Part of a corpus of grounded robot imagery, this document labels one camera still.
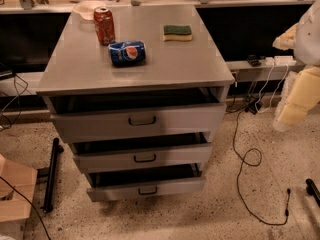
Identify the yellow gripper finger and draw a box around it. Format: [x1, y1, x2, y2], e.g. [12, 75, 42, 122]
[273, 66, 320, 132]

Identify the grey drawer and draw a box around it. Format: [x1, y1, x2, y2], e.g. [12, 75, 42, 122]
[73, 143, 212, 173]
[87, 177, 206, 202]
[52, 103, 226, 144]

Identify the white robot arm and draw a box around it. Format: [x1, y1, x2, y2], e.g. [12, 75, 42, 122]
[273, 0, 320, 132]

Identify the grey metal drawer cabinet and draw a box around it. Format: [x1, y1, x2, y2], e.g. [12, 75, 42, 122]
[37, 5, 234, 188]

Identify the white power strip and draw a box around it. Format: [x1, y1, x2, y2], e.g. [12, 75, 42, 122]
[265, 56, 297, 66]

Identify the black remote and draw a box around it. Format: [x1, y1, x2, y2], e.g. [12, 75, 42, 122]
[247, 55, 261, 67]

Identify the black bar at right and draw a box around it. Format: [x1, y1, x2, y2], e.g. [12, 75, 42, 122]
[306, 178, 320, 207]

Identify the green yellow sponge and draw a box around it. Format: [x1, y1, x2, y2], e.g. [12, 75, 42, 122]
[163, 25, 192, 41]

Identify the blue pepsi can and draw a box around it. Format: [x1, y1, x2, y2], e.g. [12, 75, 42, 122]
[108, 41, 146, 66]

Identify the red soda can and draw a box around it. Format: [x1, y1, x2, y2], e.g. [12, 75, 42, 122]
[93, 6, 115, 45]

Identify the white plate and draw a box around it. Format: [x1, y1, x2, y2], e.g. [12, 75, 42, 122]
[73, 1, 105, 21]

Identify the black pole on floor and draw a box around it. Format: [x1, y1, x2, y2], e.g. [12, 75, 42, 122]
[43, 138, 64, 213]

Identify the cardboard box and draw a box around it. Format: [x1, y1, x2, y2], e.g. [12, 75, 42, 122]
[0, 155, 37, 240]

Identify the white cable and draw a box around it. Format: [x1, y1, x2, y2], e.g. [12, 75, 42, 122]
[254, 63, 290, 114]

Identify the black floor cable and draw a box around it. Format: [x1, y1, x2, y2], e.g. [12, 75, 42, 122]
[231, 108, 292, 226]

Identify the black cable at left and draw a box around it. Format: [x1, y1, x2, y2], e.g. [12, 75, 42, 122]
[0, 62, 30, 132]

